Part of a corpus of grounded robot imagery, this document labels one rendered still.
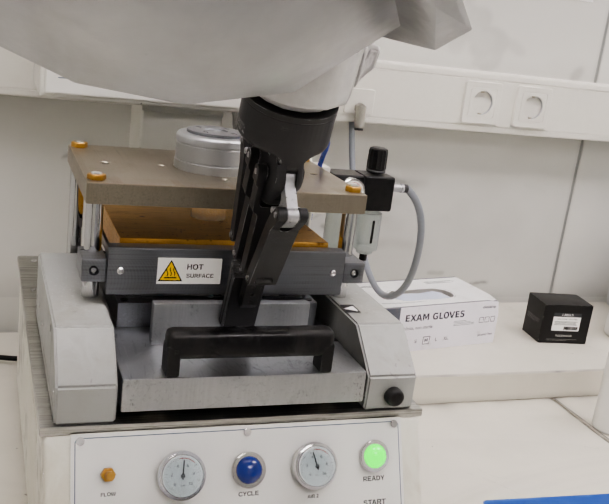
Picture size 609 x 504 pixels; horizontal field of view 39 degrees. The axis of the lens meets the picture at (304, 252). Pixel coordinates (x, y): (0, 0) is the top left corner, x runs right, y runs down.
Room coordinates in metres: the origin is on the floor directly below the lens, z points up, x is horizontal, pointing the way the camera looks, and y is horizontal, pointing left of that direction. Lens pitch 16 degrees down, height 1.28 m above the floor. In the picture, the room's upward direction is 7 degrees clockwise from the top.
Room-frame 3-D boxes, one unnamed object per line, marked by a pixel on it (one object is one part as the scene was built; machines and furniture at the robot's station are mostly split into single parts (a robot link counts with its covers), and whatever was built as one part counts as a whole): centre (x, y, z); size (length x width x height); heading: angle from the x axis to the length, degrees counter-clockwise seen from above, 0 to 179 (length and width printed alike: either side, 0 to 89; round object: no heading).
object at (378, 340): (0.85, -0.05, 0.97); 0.26 x 0.05 x 0.07; 22
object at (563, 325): (1.39, -0.44, 0.83); 0.09 x 0.06 x 0.07; 104
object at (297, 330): (0.70, 0.03, 0.99); 0.15 x 0.02 x 0.04; 112
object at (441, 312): (1.32, -0.19, 0.83); 0.23 x 0.12 x 0.07; 121
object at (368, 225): (1.08, -0.06, 1.05); 0.15 x 0.05 x 0.15; 112
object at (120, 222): (0.88, 0.10, 1.07); 0.22 x 0.17 x 0.10; 112
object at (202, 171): (0.91, 0.10, 1.08); 0.31 x 0.24 x 0.13; 112
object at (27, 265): (0.91, 0.12, 0.93); 0.46 x 0.35 x 0.01; 22
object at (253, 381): (0.83, 0.09, 0.97); 0.30 x 0.22 x 0.08; 22
